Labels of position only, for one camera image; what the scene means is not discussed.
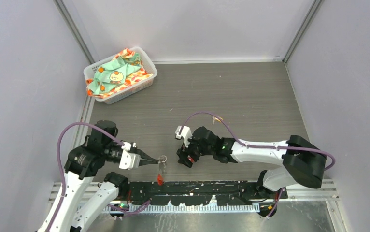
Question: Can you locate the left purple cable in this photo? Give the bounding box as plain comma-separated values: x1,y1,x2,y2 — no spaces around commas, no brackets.
45,122,153,232

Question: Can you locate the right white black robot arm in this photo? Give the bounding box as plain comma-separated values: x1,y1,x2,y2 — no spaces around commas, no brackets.
175,126,327,198

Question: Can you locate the red keyring with metal chain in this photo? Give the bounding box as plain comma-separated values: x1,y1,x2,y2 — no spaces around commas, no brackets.
157,155,168,186

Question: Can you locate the colourful patterned cloth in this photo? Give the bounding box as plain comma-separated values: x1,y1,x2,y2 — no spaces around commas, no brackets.
86,48,154,98

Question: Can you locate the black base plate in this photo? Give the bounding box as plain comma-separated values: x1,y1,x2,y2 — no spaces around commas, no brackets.
116,181,279,206

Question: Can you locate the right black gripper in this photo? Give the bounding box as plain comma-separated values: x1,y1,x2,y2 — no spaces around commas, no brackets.
177,134,214,168

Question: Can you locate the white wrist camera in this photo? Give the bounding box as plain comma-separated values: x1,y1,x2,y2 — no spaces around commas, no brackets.
175,126,192,147
121,142,137,152

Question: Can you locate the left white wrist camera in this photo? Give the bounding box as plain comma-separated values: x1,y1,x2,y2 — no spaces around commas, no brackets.
121,142,137,152

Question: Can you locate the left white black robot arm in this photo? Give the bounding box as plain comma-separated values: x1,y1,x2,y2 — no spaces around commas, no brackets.
38,120,161,232

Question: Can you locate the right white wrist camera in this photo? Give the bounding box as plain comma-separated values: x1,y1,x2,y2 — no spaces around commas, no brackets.
175,126,192,147

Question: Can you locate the key with yellow tag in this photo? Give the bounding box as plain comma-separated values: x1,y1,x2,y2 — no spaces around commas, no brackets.
212,116,223,125

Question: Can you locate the aluminium front rail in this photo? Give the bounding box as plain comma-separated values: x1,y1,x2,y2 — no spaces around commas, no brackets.
48,182,340,215

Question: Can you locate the purple cable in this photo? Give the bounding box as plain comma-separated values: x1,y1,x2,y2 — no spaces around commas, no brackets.
45,122,153,232
182,112,336,218

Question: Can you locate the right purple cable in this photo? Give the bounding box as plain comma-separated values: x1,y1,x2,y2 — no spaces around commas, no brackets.
182,112,336,218

